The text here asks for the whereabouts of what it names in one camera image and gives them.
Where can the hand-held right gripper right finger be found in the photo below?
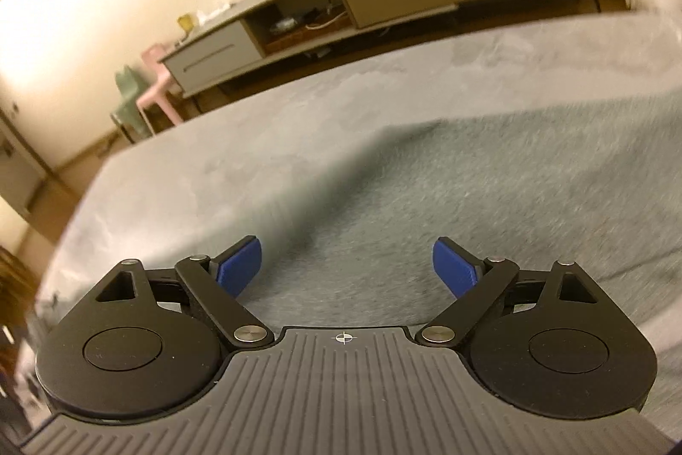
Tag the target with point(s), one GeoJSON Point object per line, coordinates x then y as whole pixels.
{"type": "Point", "coordinates": [455, 268]}

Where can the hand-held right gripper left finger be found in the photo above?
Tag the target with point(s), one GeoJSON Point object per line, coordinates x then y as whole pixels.
{"type": "Point", "coordinates": [240, 266]}

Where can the grey pants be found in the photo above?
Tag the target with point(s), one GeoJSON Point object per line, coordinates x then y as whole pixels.
{"type": "Point", "coordinates": [479, 178]}

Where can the green plastic chair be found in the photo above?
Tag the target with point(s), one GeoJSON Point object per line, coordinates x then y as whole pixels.
{"type": "Point", "coordinates": [130, 100]}

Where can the pink plastic chair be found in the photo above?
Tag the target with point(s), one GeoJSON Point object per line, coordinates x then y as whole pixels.
{"type": "Point", "coordinates": [157, 82]}

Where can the metal bowl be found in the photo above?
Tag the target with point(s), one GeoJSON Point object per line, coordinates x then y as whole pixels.
{"type": "Point", "coordinates": [283, 26]}

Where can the yellow glass cup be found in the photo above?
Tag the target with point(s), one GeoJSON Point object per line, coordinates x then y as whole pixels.
{"type": "Point", "coordinates": [187, 24]}

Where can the white tissue packet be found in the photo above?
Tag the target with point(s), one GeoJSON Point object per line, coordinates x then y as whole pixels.
{"type": "Point", "coordinates": [216, 12]}

